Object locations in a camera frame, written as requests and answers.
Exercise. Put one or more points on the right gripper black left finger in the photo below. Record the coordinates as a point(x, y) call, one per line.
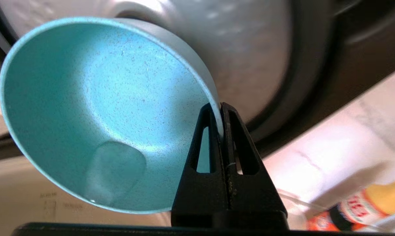
point(200, 196)

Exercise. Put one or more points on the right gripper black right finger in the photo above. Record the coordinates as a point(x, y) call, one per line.
point(253, 196)

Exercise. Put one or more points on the light blue bowl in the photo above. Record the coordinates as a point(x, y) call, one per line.
point(102, 114)

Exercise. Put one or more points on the black rice cooker lid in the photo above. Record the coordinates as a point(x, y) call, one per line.
point(315, 65)

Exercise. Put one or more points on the orange bottle with yellow cap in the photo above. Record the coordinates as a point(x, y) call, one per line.
point(358, 206)

